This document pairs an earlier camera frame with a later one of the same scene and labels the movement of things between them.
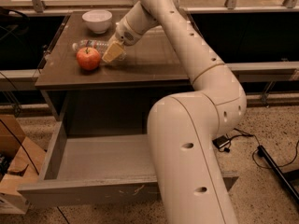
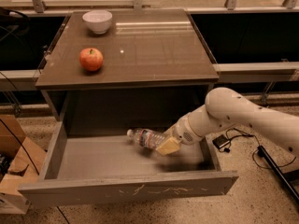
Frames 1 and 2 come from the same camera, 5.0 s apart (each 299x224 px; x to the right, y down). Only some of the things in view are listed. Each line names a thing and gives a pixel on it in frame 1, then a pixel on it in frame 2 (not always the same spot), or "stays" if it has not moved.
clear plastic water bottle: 96,44 -> 146,137
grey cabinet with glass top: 89,96 stays
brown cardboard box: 21,161 stays
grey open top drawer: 95,169 stays
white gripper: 123,33 -> 183,132
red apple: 88,58 stays
